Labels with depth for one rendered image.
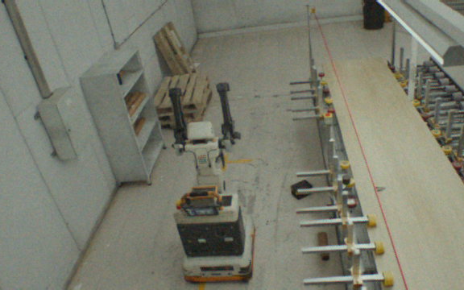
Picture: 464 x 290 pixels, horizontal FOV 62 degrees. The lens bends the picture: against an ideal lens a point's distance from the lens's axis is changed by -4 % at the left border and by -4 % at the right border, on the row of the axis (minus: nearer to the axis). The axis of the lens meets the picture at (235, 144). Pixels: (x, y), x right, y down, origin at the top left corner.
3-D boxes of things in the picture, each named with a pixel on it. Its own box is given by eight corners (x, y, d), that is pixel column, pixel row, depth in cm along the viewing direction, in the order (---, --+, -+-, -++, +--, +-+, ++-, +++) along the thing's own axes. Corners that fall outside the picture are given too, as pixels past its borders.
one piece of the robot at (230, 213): (246, 265, 352) (232, 193, 309) (187, 267, 360) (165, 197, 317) (248, 238, 380) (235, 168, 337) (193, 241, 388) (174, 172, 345)
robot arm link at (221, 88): (214, 86, 329) (225, 84, 328) (217, 82, 342) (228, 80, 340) (222, 136, 346) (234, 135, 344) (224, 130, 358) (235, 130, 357)
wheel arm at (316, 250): (301, 254, 255) (301, 250, 253) (301, 250, 258) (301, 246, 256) (380, 250, 248) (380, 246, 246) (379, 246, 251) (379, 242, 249)
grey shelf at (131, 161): (118, 187, 516) (78, 77, 436) (138, 150, 592) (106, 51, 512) (151, 185, 510) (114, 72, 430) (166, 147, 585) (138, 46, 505)
